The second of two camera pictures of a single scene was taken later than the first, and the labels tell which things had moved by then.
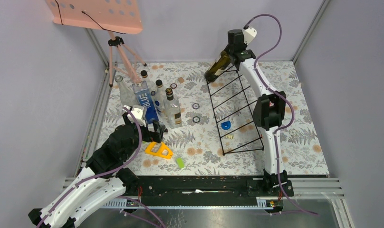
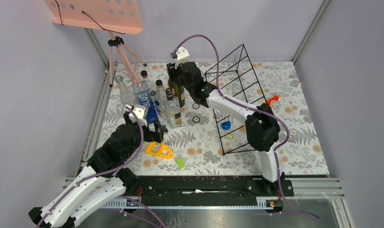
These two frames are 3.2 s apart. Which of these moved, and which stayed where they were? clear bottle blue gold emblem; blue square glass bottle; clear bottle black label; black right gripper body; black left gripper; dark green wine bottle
Moved: black right gripper body; dark green wine bottle
Stayed: clear bottle black label; clear bottle blue gold emblem; blue square glass bottle; black left gripper
